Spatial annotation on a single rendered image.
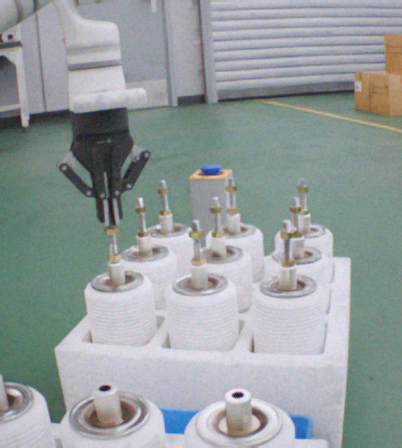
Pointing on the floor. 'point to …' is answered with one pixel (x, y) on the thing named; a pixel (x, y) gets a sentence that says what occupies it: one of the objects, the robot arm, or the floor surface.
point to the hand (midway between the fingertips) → (109, 211)
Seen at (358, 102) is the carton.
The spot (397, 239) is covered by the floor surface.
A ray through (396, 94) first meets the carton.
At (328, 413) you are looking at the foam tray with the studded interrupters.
